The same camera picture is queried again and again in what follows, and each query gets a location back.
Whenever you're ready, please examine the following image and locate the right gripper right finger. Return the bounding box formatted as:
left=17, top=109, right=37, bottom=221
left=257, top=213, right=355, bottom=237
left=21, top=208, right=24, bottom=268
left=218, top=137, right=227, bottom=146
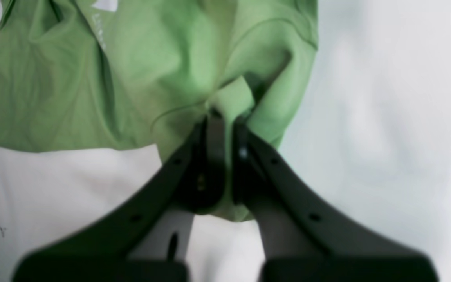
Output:
left=233, top=118, right=439, bottom=282

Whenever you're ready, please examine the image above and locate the green t-shirt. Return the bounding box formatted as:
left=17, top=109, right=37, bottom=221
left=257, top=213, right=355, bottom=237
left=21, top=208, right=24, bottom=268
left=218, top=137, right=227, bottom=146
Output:
left=0, top=0, right=319, bottom=223

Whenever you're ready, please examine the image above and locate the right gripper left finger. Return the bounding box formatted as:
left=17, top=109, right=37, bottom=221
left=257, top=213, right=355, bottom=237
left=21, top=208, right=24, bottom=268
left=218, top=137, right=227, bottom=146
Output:
left=12, top=111, right=226, bottom=282

